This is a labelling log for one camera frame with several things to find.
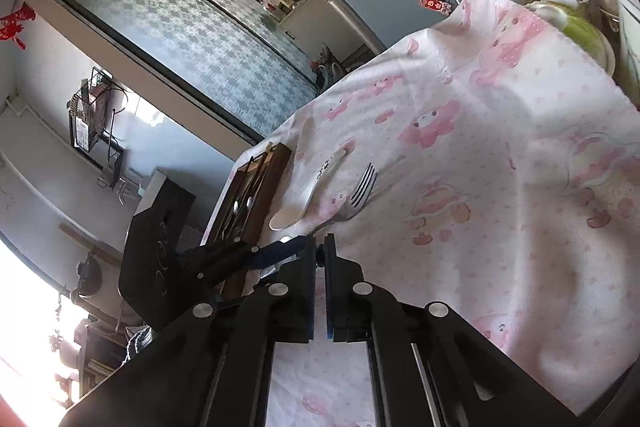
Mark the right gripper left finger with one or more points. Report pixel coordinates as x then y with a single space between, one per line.
212 366

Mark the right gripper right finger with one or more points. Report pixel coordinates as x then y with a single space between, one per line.
430 367

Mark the pink patterned tablecloth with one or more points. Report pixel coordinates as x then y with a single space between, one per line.
508 188

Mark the patterned sliding door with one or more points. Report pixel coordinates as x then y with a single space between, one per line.
227 57

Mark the white ceramic soup spoon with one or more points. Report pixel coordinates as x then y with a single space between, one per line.
294 211

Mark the brown wooden tray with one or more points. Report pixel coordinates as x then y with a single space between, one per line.
243 209

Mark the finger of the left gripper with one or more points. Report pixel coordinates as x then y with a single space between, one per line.
278 251

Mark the steel fork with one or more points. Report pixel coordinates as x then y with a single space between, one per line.
355 202

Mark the wire wall shelf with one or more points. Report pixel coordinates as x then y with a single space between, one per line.
91 120

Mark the large steel spoon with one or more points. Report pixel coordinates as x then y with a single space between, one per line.
246 212

